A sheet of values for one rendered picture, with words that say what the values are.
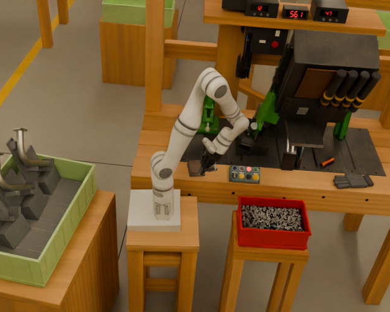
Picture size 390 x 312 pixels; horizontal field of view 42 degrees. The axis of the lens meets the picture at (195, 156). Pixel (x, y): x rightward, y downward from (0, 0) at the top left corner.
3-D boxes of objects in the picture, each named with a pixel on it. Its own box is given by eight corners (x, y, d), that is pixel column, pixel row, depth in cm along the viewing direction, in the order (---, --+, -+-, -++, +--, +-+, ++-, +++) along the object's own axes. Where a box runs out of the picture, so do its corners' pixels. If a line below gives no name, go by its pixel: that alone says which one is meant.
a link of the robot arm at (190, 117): (202, 64, 190) (171, 117, 202) (216, 78, 185) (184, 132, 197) (217, 67, 197) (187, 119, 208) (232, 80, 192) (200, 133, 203)
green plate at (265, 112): (271, 133, 257) (289, 100, 244) (257, 129, 256) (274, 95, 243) (270, 120, 266) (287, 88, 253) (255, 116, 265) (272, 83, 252)
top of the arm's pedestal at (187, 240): (199, 252, 224) (199, 246, 222) (125, 251, 222) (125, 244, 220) (196, 202, 249) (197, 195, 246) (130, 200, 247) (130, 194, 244)
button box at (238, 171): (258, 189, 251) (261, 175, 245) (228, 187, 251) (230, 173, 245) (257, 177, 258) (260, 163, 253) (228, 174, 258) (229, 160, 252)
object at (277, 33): (283, 56, 259) (288, 28, 250) (250, 53, 259) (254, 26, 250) (281, 45, 269) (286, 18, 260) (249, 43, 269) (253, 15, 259)
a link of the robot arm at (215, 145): (200, 140, 225) (207, 129, 222) (218, 143, 232) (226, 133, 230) (209, 153, 220) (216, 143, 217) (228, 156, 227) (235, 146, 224)
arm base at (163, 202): (173, 220, 227) (172, 192, 216) (152, 219, 227) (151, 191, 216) (174, 205, 234) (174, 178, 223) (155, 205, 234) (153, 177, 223)
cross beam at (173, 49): (393, 75, 286) (398, 60, 280) (163, 57, 284) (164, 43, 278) (391, 70, 290) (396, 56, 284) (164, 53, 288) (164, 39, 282)
